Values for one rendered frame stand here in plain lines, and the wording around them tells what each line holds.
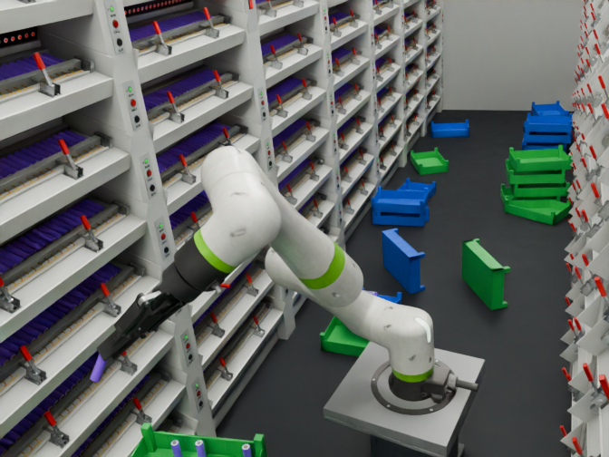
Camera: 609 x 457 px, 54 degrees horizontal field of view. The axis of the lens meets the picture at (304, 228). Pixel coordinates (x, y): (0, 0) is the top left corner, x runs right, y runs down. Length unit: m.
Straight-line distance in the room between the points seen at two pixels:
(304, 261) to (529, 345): 1.52
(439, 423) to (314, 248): 0.71
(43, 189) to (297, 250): 0.58
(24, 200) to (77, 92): 0.27
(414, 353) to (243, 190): 0.88
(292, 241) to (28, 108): 0.61
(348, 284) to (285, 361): 1.21
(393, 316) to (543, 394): 0.85
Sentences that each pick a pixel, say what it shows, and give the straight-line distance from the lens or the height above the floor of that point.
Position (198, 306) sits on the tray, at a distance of 1.94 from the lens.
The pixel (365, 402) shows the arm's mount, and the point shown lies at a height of 0.33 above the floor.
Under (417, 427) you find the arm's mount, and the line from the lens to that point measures 1.74.
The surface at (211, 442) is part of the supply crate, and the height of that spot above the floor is 0.52.
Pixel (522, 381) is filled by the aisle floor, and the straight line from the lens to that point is 2.42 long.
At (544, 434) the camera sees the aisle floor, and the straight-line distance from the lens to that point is 2.24.
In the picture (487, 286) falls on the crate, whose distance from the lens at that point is 2.75.
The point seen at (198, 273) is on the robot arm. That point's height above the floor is 1.07.
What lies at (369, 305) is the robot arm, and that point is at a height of 0.59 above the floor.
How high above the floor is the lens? 1.56
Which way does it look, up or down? 26 degrees down
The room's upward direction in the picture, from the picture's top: 6 degrees counter-clockwise
